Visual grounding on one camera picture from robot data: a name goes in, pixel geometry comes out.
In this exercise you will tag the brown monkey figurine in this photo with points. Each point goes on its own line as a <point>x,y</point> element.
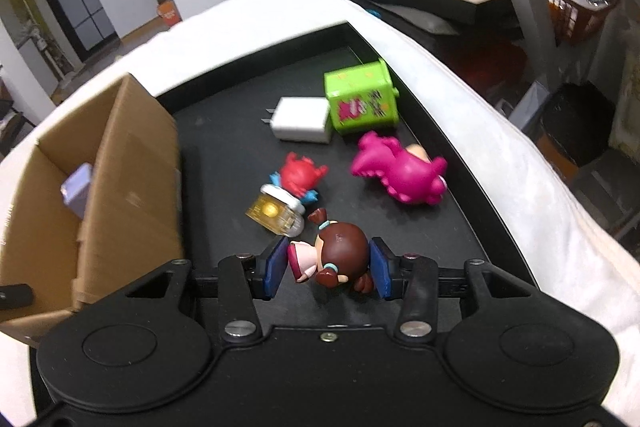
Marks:
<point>345,247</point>

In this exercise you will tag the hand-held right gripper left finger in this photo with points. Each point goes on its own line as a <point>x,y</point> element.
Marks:
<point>276,268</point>

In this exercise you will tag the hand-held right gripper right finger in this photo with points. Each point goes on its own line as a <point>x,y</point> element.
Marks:
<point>381,269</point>

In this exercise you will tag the red crab figure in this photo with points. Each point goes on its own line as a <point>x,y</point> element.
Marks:
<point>297,172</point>

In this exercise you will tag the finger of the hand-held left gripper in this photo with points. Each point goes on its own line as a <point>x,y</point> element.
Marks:
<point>15,297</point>

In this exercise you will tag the yellow translucent plastic toy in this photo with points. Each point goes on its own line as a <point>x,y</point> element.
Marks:
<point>272,209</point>

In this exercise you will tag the pink dinosaur costume figure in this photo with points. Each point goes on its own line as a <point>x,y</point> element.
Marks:
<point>395,172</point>

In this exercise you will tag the cardboard box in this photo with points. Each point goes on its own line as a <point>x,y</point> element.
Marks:
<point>135,187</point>

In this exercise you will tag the lilac plastic block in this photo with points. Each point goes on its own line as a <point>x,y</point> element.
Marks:
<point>77,192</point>

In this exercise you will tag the orange plastic basket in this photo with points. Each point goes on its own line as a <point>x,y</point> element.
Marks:
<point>585,24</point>

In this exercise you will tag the black tray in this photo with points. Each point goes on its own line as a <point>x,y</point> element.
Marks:
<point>240,177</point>

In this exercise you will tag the orange carton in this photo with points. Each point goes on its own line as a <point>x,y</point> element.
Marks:
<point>167,13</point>

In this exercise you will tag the white charger plug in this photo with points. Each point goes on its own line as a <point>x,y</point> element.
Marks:
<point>302,119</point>

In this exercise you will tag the green plastic toy box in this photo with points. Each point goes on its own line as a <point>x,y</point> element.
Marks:
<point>360,102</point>

